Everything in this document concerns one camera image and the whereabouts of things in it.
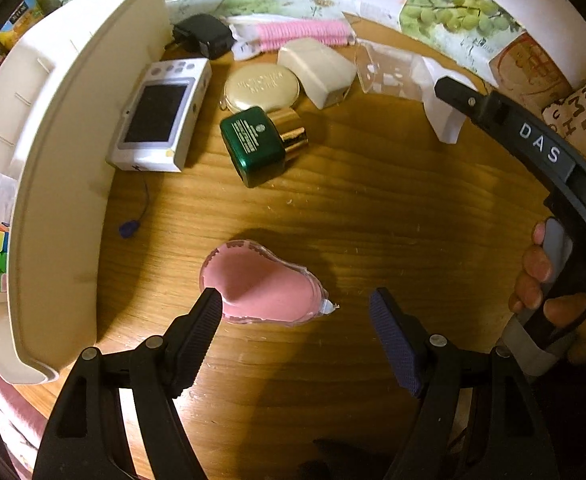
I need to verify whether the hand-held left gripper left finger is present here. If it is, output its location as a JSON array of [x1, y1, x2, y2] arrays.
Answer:
[[33, 287, 222, 480]]

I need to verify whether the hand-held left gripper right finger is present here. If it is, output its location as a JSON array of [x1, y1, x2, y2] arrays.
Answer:
[[369, 287, 561, 480]]

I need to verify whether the pink makeup sponge clear case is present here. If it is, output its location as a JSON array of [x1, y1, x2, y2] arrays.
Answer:
[[199, 239, 342, 326]]

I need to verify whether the green jar with gold lid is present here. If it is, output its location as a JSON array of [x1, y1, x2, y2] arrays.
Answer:
[[219, 106, 310, 189]]

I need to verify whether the white plastic storage bin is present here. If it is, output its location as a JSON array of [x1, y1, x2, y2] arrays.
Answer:
[[0, 0, 174, 386]]

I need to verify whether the gold round compact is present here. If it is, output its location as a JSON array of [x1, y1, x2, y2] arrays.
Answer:
[[220, 64, 301, 115]]

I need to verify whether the person's right hand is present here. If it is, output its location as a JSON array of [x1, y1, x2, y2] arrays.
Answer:
[[509, 221, 586, 367]]

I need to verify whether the letter printed cloth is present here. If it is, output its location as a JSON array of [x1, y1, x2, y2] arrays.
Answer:
[[543, 67, 586, 172]]

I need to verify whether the brown print poster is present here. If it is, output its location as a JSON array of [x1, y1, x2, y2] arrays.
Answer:
[[488, 32, 574, 111]]

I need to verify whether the clear plastic packaging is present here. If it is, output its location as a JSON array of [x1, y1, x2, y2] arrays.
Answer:
[[354, 39, 424, 97], [412, 55, 474, 144]]

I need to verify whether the pink blanket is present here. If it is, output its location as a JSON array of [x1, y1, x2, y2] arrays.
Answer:
[[0, 345, 56, 480]]

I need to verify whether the white device with dark screen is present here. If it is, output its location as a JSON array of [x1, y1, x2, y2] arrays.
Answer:
[[106, 58, 212, 173]]

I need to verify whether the cream white box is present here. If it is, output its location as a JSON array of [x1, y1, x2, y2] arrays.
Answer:
[[277, 38, 358, 110]]

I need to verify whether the pink roll in clear wrap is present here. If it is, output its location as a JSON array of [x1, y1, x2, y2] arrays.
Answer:
[[227, 16, 356, 58]]

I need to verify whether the black power adapter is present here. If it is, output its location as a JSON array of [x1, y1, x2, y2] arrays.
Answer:
[[172, 13, 234, 60]]

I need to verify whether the yellow snack packet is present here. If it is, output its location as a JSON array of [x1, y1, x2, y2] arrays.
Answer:
[[0, 0, 42, 52]]

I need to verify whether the grape print wall paper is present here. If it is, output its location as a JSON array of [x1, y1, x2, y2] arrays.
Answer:
[[38, 0, 530, 63]]

